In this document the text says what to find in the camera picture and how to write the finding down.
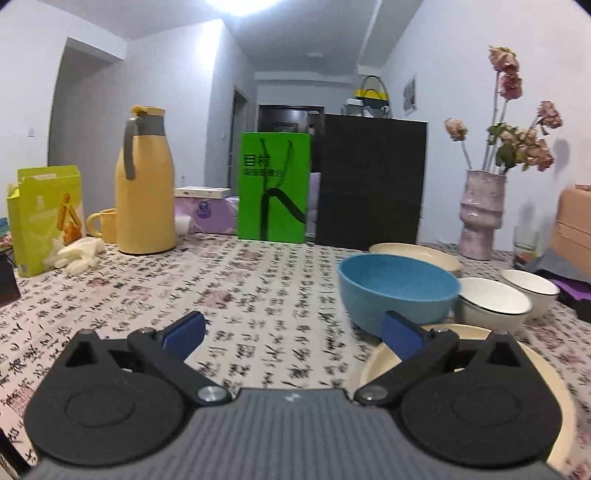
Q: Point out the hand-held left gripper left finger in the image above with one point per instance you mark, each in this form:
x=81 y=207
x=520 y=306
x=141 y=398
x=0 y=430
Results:
x=184 y=334

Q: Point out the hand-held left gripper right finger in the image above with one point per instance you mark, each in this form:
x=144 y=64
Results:
x=401 y=337

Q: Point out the large cream ribbed plate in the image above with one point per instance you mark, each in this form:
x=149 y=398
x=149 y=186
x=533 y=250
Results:
x=376 y=369

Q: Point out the blue bowl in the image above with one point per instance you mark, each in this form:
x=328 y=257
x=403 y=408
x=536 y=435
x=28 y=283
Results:
x=392 y=286

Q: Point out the cream rimmed plate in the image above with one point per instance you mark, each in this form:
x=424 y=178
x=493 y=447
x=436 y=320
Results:
x=415 y=251

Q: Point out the white bowl black rim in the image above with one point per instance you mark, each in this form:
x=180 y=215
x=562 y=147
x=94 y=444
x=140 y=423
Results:
x=489 y=295
x=531 y=284

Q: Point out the calligraphy print tablecloth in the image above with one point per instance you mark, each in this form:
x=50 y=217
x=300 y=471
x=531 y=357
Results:
x=231 y=295

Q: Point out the purple tissue pack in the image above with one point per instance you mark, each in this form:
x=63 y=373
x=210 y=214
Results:
x=207 y=214

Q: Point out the white rubber glove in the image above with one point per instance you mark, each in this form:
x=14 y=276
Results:
x=76 y=254

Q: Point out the yellow mug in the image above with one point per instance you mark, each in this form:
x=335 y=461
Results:
x=104 y=226

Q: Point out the yellow thermos jug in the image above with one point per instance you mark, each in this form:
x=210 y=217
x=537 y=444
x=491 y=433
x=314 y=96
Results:
x=145 y=198

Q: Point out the green paper bag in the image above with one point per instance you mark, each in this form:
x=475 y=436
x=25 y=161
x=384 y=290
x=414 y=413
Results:
x=251 y=207

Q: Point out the flat white box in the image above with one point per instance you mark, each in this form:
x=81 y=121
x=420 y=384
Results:
x=203 y=191

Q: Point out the clear drinking glass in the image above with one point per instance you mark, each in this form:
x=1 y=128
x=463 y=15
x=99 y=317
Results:
x=526 y=244

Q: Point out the black paper bag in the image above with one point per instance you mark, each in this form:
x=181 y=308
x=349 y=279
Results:
x=369 y=184

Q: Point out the grey cloth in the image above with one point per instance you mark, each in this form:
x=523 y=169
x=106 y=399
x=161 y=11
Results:
x=554 y=267

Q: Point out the yellow-green snack box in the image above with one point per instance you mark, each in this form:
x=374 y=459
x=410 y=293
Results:
x=37 y=217

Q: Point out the grey interior door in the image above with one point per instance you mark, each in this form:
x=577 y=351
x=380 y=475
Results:
x=240 y=138

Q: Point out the pink case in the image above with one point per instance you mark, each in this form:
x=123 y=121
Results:
x=575 y=221

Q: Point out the grey refrigerator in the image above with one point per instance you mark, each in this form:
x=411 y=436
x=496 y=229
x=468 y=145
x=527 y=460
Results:
x=353 y=110

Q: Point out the dark entrance door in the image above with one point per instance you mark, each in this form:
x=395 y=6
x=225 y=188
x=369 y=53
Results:
x=281 y=120

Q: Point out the yellow box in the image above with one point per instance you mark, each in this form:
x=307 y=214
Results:
x=369 y=93

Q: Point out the dried pink flowers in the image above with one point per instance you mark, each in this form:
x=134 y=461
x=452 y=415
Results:
x=510 y=85

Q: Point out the bright ceiling light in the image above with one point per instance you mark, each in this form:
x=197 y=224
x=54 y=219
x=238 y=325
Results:
x=240 y=5

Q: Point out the framed wall picture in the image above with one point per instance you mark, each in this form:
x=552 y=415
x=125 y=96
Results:
x=410 y=94

